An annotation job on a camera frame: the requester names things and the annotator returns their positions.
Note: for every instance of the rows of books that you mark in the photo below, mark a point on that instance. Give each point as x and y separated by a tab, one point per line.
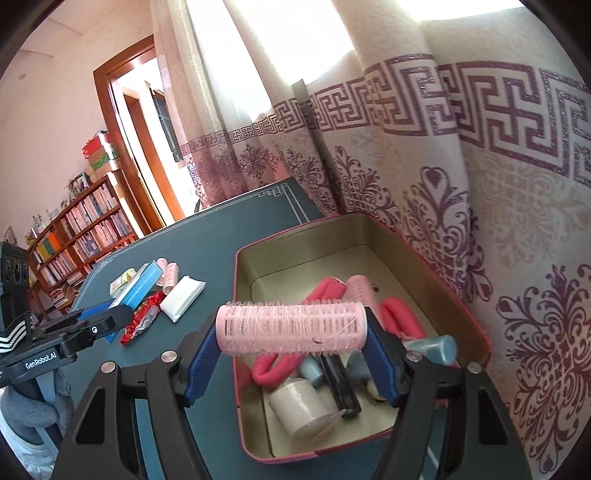
92	226

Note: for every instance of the red gift box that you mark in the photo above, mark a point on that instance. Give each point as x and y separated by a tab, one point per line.
96	145

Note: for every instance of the wooden door frame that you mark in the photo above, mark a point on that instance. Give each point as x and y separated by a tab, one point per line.
108	120

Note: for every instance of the beige box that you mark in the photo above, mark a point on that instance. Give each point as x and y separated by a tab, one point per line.
104	171

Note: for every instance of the wooden bookshelf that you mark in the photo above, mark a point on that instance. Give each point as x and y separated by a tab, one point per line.
69	244

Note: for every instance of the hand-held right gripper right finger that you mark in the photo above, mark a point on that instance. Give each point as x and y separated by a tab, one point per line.
381	364

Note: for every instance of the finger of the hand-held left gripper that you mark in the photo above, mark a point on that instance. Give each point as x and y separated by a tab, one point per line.
111	323
99	310

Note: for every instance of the photo frame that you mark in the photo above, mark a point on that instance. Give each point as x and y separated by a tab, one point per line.
79	183

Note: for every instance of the green gift box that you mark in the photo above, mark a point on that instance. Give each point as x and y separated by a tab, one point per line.
104	159

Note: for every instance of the person's left hand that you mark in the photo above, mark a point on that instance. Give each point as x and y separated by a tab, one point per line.
32	406

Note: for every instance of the white tissue packet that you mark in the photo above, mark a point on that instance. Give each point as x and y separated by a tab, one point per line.
182	297

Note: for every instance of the pink foam curler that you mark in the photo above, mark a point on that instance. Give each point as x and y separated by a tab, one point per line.
401	316
323	290

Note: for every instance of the white roll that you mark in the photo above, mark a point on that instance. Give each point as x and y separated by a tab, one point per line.
300	406

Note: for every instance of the grey blue tube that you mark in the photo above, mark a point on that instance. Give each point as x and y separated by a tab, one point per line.
434	348

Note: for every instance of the black comb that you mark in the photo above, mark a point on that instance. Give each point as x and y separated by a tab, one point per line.
341	385

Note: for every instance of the patterned pink curtain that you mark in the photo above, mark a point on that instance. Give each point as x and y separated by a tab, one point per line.
461	184

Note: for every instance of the blue white box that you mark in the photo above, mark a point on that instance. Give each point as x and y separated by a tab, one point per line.
141	288

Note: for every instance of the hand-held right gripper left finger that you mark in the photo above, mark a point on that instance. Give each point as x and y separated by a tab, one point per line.
201	364

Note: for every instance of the red tin container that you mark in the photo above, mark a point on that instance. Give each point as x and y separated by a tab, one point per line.
314	249

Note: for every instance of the person's left forearm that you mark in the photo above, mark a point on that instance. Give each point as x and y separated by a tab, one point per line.
25	461

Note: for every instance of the red white packet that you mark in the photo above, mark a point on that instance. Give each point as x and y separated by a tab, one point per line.
145	317

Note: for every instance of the large pink hair roller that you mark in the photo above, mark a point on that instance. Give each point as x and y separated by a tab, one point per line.
291	327

